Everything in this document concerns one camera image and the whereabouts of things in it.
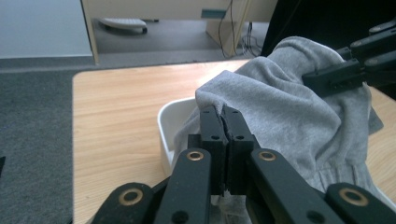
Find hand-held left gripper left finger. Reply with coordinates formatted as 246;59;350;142
188;105;231;196

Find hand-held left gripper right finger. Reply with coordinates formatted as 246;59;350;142
221;105;262;196

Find white plastic storage bin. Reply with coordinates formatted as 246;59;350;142
157;96;396;213

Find grey pants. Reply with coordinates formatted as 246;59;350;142
172;35;385;224

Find black curtain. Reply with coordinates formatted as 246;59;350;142
261;0;396;58

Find grey rectangular desk plate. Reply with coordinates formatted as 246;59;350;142
200;8;228;20

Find white wheeled base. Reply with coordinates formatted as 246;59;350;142
97;17;149;35

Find black hanging desk cables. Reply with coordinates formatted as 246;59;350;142
217;0;266;59

